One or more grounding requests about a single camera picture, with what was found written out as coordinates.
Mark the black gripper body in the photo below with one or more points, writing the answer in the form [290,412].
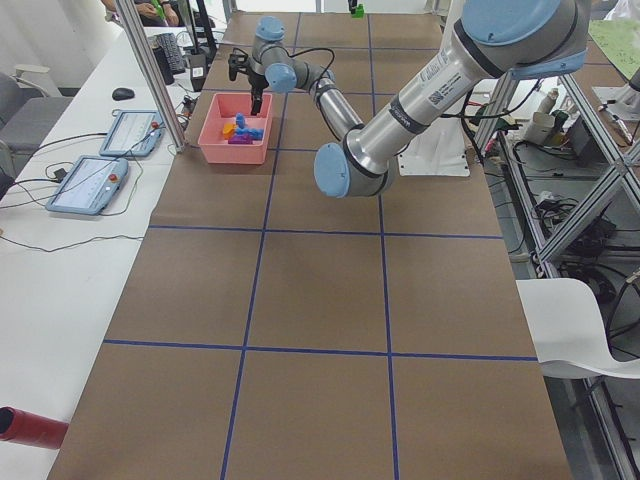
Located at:
[257,82]

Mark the green block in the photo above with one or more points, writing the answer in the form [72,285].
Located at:
[357,11]

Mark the long blue block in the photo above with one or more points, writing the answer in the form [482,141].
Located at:
[256,134]

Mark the orange block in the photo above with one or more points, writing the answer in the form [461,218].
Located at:
[229,130]

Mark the purple block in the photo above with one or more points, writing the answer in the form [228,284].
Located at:
[240,140]

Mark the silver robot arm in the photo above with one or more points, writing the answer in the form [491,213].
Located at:
[531,39]

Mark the pink plastic box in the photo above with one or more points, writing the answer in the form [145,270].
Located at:
[222,110]

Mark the black keyboard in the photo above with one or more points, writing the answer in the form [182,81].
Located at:
[168,56]

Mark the far blue teach pendant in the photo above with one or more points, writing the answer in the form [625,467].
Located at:
[133,133]

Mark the blue teach pendant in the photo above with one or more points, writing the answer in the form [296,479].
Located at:
[133,133]
[89,186]

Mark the black computer mouse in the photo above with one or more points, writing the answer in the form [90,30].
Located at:
[122,93]

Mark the near blue teach pendant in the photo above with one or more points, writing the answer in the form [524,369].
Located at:
[89,186]

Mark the red cylinder bottle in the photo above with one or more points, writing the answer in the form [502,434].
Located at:
[26,428]

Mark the aluminium frame post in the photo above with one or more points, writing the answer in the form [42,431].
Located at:
[143,53]

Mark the white pedestal column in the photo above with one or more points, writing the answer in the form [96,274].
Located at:
[440,150]

